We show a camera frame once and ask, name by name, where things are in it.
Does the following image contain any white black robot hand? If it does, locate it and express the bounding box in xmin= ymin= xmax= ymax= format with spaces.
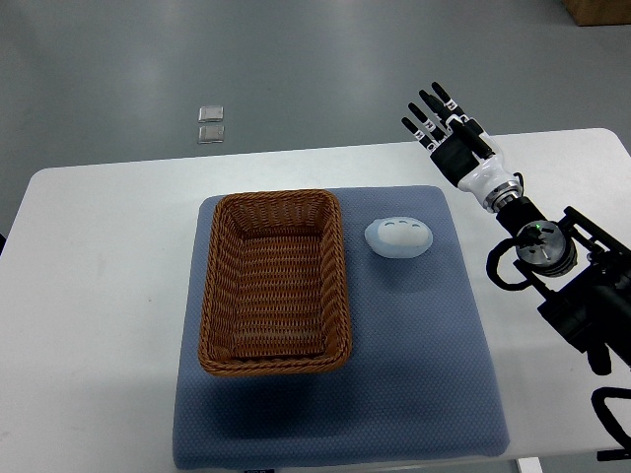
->
xmin=401 ymin=82 xmax=517 ymax=206

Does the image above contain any blue white plush toy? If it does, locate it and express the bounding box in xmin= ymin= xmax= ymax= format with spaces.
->
xmin=364 ymin=217 xmax=433 ymax=259

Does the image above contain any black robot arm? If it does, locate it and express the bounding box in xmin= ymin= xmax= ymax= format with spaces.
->
xmin=402 ymin=84 xmax=630 ymax=461

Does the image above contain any brown wicker basket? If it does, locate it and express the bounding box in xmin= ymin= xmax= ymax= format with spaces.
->
xmin=197 ymin=189 xmax=353 ymax=377

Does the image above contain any lower metal floor plate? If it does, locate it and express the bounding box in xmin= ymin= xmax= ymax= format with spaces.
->
xmin=197 ymin=124 xmax=225 ymax=144

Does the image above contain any metal floor plate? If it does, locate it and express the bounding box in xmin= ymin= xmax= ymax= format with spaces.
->
xmin=197 ymin=124 xmax=225 ymax=144
xmin=198 ymin=105 xmax=224 ymax=123

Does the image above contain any upper metal floor plate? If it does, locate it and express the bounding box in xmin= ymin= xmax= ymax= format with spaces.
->
xmin=198 ymin=105 xmax=224 ymax=123

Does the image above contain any blue fabric mat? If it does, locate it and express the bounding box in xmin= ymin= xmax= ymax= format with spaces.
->
xmin=173 ymin=186 xmax=510 ymax=470

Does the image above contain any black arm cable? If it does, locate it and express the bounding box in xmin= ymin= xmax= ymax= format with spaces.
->
xmin=486 ymin=237 xmax=541 ymax=291

